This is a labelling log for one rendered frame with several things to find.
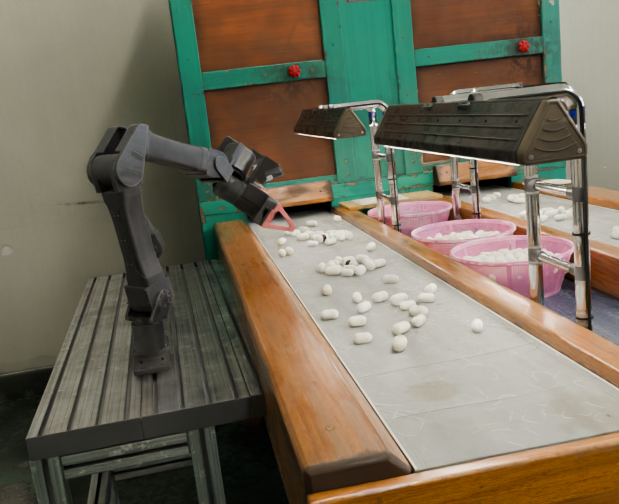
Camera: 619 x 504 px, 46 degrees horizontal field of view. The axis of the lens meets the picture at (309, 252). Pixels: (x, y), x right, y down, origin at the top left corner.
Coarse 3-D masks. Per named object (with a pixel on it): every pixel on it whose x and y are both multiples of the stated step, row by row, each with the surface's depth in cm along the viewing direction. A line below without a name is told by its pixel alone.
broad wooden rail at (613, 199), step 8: (512, 184) 267; (520, 184) 260; (560, 184) 247; (568, 184) 245; (544, 192) 244; (592, 192) 223; (600, 192) 222; (608, 192) 220; (616, 192) 219; (592, 200) 216; (600, 200) 211; (608, 200) 208; (616, 200) 206; (616, 208) 204
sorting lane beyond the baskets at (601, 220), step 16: (512, 192) 258; (496, 208) 229; (512, 208) 226; (592, 208) 211; (608, 208) 208; (544, 224) 197; (560, 224) 194; (592, 224) 190; (608, 224) 187; (608, 240) 170
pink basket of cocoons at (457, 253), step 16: (480, 240) 173; (496, 240) 173; (512, 240) 173; (544, 240) 169; (560, 240) 164; (560, 256) 150; (480, 272) 154; (496, 272) 151; (528, 272) 150; (560, 272) 153; (512, 288) 152; (528, 288) 152; (544, 288) 152; (560, 288) 158
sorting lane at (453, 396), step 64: (320, 256) 189; (384, 256) 180; (320, 320) 134; (384, 320) 130; (448, 320) 126; (384, 384) 101; (448, 384) 99; (512, 384) 97; (576, 384) 94; (448, 448) 82; (512, 448) 80
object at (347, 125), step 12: (324, 108) 200; (336, 108) 183; (348, 108) 173; (300, 120) 226; (312, 120) 207; (324, 120) 191; (336, 120) 177; (348, 120) 174; (300, 132) 221; (312, 132) 201; (324, 132) 185; (336, 132) 174; (348, 132) 174; (360, 132) 175
